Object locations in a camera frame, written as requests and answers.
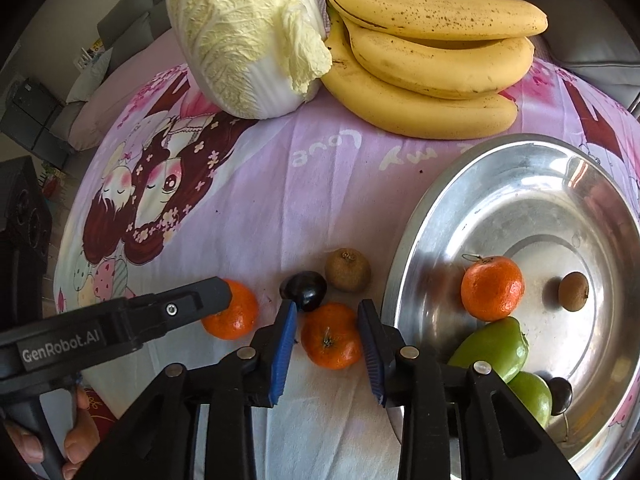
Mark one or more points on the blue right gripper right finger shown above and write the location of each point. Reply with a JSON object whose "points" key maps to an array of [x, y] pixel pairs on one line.
{"points": [[498, 437]]}

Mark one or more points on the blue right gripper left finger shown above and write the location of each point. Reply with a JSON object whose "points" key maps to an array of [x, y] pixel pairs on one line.
{"points": [[156, 437]]}

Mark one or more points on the round green jujube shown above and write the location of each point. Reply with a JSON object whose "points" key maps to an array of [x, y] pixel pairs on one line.
{"points": [[535, 395]]}

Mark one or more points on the dark cherry with stem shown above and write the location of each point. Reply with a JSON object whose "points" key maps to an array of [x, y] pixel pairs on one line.
{"points": [[561, 399]]}

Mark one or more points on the elongated green jujube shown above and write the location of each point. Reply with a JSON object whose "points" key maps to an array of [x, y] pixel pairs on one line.
{"points": [[501, 344]]}

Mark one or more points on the orange tangerine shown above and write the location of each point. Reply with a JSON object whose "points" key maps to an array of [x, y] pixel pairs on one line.
{"points": [[239, 319], [330, 336], [491, 287]]}

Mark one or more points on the brown longan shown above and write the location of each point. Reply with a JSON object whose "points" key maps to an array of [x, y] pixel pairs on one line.
{"points": [[573, 291], [347, 270]]}

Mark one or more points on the person's left hand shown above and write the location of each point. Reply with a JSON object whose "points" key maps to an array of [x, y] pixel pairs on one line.
{"points": [[78, 444]]}

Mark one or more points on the stainless steel round basin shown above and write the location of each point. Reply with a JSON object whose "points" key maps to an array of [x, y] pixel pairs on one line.
{"points": [[553, 209]]}

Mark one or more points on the pink cartoon print tablecloth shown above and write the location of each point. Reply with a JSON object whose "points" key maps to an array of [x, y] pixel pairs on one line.
{"points": [[176, 194]]}

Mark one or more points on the grey sofa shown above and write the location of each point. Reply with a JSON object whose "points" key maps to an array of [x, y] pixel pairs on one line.
{"points": [[139, 44]]}

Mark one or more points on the middle yellow banana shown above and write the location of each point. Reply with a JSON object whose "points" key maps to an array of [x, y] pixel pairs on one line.
{"points": [[442, 73]]}

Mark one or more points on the yellow banana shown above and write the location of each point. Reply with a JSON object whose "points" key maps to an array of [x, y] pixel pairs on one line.
{"points": [[442, 73], [404, 112]]}

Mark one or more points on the bottom yellow banana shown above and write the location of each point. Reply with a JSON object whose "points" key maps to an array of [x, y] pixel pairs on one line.
{"points": [[404, 112]]}

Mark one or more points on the napa cabbage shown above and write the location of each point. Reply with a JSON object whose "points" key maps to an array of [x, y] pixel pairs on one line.
{"points": [[255, 59]]}

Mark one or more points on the top spotted banana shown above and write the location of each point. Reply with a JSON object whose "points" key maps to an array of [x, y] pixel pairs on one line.
{"points": [[446, 20]]}

